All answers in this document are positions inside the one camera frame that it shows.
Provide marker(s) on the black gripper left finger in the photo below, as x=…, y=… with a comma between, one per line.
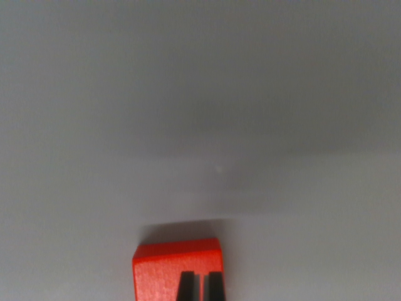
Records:
x=186, y=287

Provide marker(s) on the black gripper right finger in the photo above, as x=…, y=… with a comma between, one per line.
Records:
x=216, y=287

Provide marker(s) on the red wooden block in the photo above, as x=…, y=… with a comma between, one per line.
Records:
x=156, y=272

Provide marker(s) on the grey plastic tray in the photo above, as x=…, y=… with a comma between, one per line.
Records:
x=219, y=109

